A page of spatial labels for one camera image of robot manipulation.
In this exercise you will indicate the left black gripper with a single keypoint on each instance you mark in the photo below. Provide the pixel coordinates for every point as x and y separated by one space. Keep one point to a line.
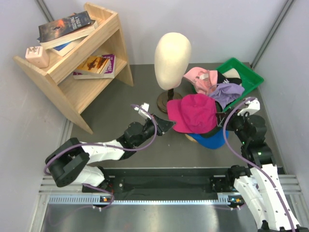
163 125

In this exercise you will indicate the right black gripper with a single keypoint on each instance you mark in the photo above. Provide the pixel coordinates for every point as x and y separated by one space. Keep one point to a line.
231 117

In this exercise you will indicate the blue cap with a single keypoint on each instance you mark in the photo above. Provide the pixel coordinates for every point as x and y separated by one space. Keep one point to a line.
213 142

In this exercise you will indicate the magenta cap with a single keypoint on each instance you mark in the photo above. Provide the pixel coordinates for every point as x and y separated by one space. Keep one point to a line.
194 113

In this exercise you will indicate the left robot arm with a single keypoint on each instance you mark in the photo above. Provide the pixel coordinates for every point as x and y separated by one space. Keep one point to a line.
71 162

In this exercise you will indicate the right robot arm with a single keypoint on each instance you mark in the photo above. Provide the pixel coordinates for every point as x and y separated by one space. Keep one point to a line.
258 183

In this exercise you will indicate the round wooden hat stand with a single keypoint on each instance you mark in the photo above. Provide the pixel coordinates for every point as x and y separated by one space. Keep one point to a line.
190 138

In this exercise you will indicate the dark wooden mannequin stand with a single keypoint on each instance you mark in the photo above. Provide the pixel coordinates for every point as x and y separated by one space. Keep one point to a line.
166 96

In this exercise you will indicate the lavender cap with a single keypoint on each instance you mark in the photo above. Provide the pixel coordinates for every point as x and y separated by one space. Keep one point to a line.
226 93

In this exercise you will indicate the green plastic bin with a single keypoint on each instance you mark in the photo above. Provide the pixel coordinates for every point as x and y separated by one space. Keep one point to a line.
250 79

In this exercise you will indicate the black beige cap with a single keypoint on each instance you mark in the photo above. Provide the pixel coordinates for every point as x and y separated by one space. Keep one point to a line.
229 77

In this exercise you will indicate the light pink cap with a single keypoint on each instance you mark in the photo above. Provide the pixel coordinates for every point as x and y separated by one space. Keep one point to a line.
204 81

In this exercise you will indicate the cream mannequin head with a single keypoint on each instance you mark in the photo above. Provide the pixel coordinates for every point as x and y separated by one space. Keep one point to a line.
172 55

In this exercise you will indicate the orange purple paperback book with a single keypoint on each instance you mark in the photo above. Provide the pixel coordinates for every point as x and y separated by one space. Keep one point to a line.
96 67

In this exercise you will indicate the wooden bookshelf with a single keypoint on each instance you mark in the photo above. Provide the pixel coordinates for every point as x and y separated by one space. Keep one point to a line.
71 97

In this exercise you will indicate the blue cover book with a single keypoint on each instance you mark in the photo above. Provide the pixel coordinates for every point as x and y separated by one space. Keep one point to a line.
63 49

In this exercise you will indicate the dark cover paperback book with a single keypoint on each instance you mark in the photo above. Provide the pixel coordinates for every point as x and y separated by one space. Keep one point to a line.
66 30

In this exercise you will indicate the pink power adapter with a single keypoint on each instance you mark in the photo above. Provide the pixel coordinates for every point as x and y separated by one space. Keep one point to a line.
37 56

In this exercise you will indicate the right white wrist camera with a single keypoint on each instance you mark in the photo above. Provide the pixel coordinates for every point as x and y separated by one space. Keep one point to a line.
250 107

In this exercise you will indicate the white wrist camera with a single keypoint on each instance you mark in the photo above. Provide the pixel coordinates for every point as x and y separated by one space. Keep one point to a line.
250 107
143 110

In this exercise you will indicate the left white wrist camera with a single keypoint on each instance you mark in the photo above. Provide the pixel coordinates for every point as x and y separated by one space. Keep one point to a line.
143 110

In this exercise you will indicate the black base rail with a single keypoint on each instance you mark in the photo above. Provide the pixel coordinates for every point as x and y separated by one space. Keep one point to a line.
164 184

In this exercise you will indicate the grey cable duct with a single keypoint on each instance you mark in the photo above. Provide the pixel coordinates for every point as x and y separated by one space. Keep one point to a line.
83 199

